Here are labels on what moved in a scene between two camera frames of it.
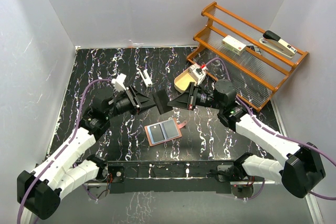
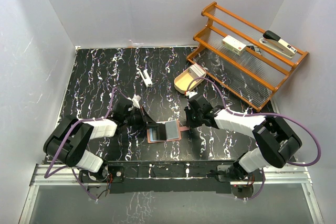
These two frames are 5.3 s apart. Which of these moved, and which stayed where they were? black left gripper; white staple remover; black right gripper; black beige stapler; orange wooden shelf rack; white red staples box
Moved: black right gripper; black left gripper
Stayed: orange wooden shelf rack; white red staples box; black beige stapler; white staple remover
